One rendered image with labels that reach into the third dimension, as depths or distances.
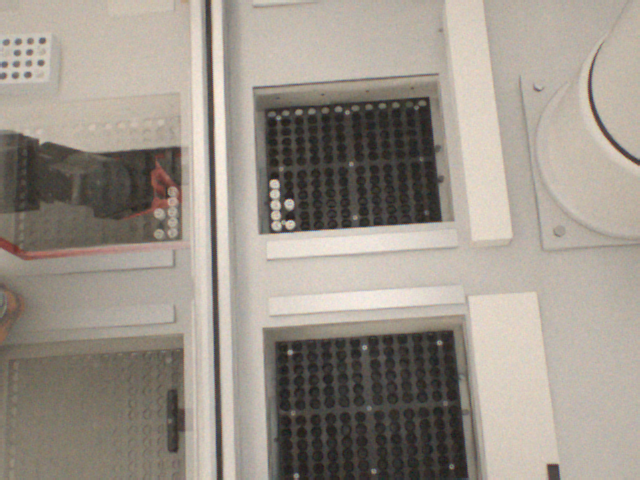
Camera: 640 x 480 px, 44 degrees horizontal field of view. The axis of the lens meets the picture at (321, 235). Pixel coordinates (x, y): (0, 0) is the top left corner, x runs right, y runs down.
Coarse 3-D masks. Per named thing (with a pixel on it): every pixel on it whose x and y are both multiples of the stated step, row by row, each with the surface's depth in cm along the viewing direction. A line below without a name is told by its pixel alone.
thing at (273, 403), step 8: (464, 376) 101; (272, 400) 101; (272, 408) 101; (272, 416) 101; (272, 424) 101; (272, 432) 100; (272, 440) 100; (272, 448) 100; (272, 456) 100; (272, 464) 99; (272, 472) 99; (280, 472) 99
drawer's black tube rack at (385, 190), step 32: (288, 128) 105; (320, 128) 105; (352, 128) 105; (384, 128) 108; (416, 128) 104; (288, 160) 108; (320, 160) 104; (352, 160) 104; (384, 160) 103; (416, 160) 103; (288, 192) 103; (320, 192) 103; (352, 192) 103; (384, 192) 102; (416, 192) 102; (320, 224) 105; (352, 224) 101; (384, 224) 101
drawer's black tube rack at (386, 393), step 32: (288, 352) 98; (320, 352) 97; (352, 352) 100; (384, 352) 100; (416, 352) 100; (448, 352) 100; (320, 384) 96; (352, 384) 96; (384, 384) 96; (416, 384) 96; (448, 384) 99; (320, 416) 95; (352, 416) 95; (384, 416) 95; (416, 416) 95; (448, 416) 95; (288, 448) 98; (320, 448) 95; (352, 448) 94; (384, 448) 97; (416, 448) 94; (448, 448) 94
